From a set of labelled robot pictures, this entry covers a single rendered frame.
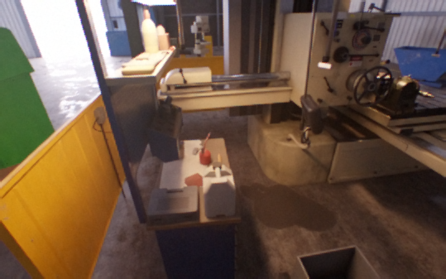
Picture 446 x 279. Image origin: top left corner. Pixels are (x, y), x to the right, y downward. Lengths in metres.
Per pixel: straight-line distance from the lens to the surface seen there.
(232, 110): 2.84
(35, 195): 1.66
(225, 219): 1.24
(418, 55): 8.87
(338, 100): 2.55
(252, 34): 2.69
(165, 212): 1.23
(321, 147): 2.79
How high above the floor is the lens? 1.89
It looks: 29 degrees down
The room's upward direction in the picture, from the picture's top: 1 degrees counter-clockwise
